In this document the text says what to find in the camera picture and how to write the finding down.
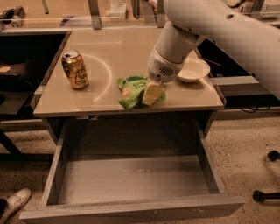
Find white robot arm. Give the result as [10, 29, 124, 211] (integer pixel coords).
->
[148, 0, 280, 98]

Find black chair caster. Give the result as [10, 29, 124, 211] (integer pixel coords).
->
[252, 190, 280, 203]
[267, 150, 280, 161]

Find white bowl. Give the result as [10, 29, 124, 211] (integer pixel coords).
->
[178, 58, 210, 83]

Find black chair caster upper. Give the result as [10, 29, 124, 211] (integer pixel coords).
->
[267, 150, 280, 161]

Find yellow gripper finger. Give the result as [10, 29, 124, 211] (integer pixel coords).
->
[142, 79, 165, 106]

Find gold soda can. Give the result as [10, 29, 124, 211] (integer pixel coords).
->
[61, 50, 88, 89]

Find white small box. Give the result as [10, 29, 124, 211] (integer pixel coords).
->
[109, 0, 127, 20]

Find black chair caster lower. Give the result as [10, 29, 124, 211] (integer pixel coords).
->
[252, 190, 280, 203]

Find white shoe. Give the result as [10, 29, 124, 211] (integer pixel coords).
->
[0, 188, 32, 224]

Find green rice chip bag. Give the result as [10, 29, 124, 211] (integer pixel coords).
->
[117, 75, 166, 110]

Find open grey top drawer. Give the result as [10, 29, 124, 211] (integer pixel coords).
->
[20, 119, 244, 224]

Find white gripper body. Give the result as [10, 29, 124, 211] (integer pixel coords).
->
[148, 48, 184, 83]

